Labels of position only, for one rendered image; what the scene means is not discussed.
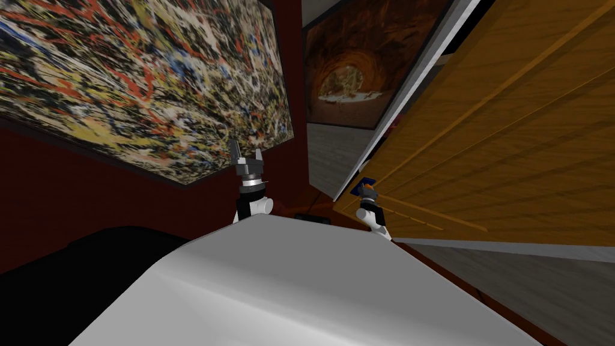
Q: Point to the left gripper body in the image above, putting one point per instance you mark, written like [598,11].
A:
[251,169]

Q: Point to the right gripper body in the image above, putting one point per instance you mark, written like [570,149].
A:
[370,194]

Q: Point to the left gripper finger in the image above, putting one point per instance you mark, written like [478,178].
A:
[259,155]
[234,151]

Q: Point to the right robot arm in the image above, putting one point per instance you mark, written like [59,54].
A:
[373,218]

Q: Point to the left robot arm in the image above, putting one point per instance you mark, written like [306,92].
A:
[250,205]

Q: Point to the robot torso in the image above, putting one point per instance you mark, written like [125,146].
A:
[298,288]

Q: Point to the colourful splatter painting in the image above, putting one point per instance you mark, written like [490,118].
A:
[134,81]

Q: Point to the orange cave painting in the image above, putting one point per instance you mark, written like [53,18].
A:
[350,72]

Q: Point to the brown wooden door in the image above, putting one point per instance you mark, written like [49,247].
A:
[504,144]

